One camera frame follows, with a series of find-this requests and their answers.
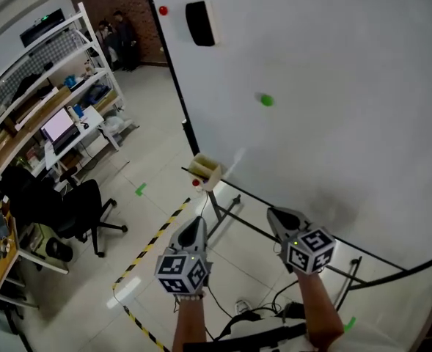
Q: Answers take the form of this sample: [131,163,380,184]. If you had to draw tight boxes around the yellow black floor tape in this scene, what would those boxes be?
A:
[111,197,191,352]

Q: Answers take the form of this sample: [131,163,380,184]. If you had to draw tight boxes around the white bead bracelet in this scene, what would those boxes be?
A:
[175,292,205,304]

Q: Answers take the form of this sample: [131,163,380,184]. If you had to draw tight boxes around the white plastic bag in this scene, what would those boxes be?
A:
[103,115,132,135]

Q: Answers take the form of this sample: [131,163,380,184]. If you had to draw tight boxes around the black trash bin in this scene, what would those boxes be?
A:
[45,237,74,263]

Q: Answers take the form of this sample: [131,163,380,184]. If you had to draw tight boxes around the small white desk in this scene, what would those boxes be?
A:
[43,104,121,183]

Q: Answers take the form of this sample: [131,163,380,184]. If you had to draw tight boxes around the black whiteboard stand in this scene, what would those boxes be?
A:
[180,117,409,311]

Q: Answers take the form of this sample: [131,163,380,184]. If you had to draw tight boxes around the wooden workbench white legs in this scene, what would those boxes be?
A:
[0,196,70,304]

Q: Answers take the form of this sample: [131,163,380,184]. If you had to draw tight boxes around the large white whiteboard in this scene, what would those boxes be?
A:
[142,0,432,289]

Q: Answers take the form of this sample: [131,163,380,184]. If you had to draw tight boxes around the person's left forearm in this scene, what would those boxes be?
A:
[171,295,208,352]

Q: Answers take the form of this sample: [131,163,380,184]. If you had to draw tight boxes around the black whiteboard eraser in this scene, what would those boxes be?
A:
[185,0,224,48]

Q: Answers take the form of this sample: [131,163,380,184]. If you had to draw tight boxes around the open laptop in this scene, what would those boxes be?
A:
[40,107,81,155]

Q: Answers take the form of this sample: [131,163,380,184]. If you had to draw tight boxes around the black chest bar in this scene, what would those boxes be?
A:
[182,323,308,352]

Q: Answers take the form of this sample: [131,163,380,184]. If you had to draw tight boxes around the beige marker holder box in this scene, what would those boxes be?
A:
[187,152,223,192]

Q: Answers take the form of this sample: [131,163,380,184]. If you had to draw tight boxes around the black floor cable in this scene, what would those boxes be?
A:
[204,280,299,340]

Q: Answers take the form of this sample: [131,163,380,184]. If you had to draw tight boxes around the black office chair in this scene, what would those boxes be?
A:
[0,165,128,259]

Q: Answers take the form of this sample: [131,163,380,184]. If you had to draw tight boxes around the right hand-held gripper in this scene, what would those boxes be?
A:
[266,208,337,274]

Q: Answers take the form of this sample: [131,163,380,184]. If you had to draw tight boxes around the person's right forearm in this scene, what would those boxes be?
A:
[294,269,345,352]

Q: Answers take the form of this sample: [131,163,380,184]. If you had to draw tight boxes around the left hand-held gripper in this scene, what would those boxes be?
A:
[154,216,213,296]

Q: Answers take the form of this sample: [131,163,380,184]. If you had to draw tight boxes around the white metal shelving rack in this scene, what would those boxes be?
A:
[0,1,142,183]

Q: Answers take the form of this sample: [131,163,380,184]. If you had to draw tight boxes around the black wall display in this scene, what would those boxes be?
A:
[19,8,66,48]

